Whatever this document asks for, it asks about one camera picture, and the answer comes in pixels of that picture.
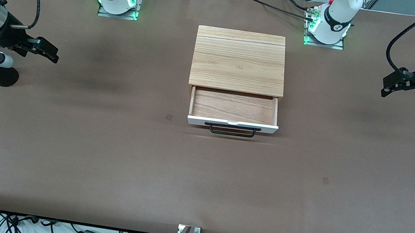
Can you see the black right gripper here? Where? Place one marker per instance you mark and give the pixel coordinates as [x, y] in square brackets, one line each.
[11, 34]

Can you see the light wooden drawer cabinet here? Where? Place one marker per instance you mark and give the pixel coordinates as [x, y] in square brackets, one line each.
[238, 57]

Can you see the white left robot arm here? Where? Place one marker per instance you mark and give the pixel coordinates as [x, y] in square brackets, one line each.
[337, 13]

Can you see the small metal edge bracket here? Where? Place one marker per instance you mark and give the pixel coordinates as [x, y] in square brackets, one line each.
[196, 232]

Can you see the small square tape patch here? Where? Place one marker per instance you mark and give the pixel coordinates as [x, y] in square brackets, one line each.
[169, 117]
[325, 180]

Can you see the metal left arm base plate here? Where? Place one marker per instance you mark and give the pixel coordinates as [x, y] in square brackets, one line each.
[338, 46]

